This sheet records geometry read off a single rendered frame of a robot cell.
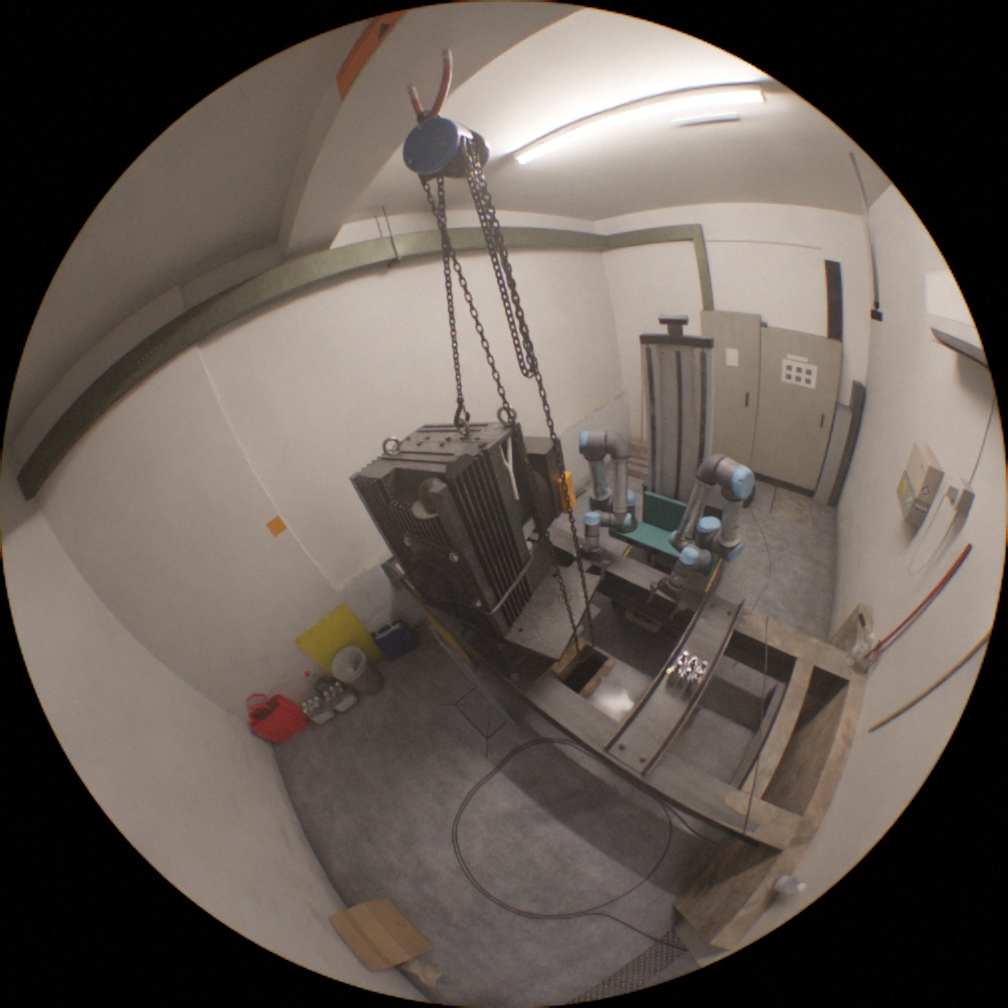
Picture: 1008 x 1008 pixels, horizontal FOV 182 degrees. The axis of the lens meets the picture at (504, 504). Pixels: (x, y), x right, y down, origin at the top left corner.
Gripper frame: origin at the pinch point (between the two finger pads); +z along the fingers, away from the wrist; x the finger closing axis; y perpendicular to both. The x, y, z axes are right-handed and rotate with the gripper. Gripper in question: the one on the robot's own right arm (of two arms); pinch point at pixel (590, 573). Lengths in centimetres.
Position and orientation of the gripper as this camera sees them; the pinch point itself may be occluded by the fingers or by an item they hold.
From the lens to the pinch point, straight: 164.5
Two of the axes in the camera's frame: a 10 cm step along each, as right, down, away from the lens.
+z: 0.6, 9.7, 2.2
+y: 7.0, -2.0, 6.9
